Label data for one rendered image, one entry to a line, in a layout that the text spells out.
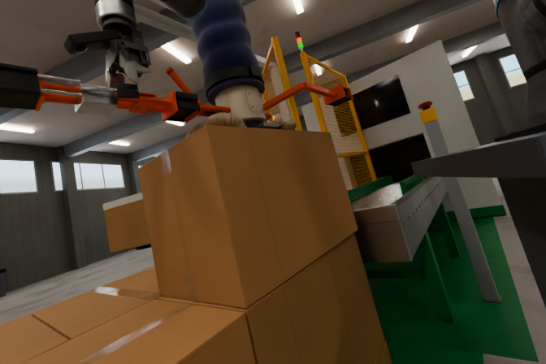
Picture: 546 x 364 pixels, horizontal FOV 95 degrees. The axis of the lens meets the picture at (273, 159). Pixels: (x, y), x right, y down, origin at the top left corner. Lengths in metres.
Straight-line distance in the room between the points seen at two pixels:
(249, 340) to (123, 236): 1.90
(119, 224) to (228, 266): 1.88
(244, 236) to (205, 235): 0.10
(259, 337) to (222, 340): 0.10
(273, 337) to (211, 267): 0.20
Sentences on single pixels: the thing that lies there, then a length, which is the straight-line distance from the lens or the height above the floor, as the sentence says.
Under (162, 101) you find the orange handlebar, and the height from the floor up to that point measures 1.07.
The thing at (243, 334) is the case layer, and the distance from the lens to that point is 0.59.
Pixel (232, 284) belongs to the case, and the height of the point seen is 0.59.
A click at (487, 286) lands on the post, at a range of 1.72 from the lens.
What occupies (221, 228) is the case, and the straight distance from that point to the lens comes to 0.58.
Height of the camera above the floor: 0.76
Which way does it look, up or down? 8 degrees up
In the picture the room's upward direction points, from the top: 14 degrees counter-clockwise
